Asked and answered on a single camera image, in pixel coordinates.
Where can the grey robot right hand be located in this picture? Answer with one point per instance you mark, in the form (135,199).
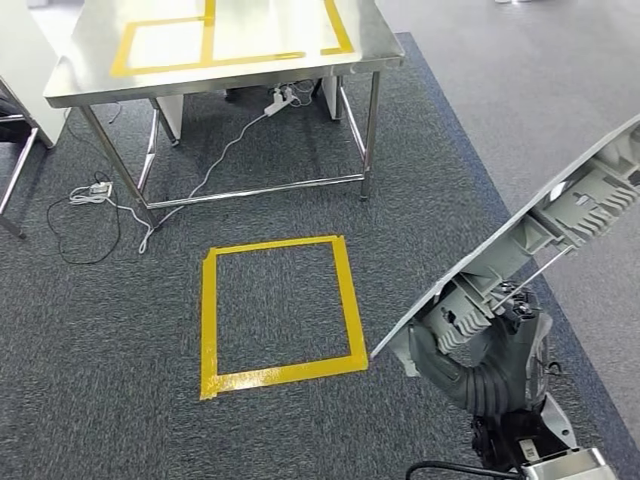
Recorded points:
(525,358)

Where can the grey plastic wheel hubcap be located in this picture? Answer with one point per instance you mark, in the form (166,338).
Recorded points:
(585,205)

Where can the stainless steel workbench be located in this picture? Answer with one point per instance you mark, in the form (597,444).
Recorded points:
(375,40)

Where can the yellow tape on workbench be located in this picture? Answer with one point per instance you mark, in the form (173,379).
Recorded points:
(209,33)

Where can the white power strip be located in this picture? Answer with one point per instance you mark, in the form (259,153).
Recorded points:
(278,104)

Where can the yellow floor tape square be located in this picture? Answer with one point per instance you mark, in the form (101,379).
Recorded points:
(209,318)

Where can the chrome chair frame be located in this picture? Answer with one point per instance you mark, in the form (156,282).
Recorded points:
(20,166)

